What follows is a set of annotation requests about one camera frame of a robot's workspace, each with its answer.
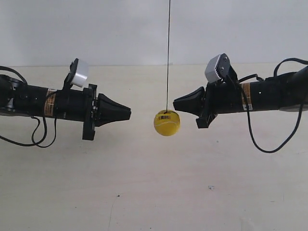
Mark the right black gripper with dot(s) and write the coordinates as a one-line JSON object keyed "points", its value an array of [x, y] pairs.
{"points": [[207, 102]]}

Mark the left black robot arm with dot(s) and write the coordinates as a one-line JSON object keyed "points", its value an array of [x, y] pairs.
{"points": [[20, 99]]}

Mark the yellow tennis ball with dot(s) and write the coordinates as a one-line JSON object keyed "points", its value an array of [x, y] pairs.
{"points": [[166, 123]]}

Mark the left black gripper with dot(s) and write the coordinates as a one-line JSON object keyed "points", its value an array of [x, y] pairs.
{"points": [[81, 106]]}

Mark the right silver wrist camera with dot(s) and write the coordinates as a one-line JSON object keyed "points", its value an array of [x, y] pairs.
{"points": [[217, 68]]}

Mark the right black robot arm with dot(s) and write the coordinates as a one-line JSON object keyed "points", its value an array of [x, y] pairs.
{"points": [[285, 92]]}

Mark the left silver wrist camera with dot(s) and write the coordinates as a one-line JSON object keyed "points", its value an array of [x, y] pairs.
{"points": [[77, 75]]}

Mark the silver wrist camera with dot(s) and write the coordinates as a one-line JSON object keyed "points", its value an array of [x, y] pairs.
{"points": [[77, 75], [217, 68]]}

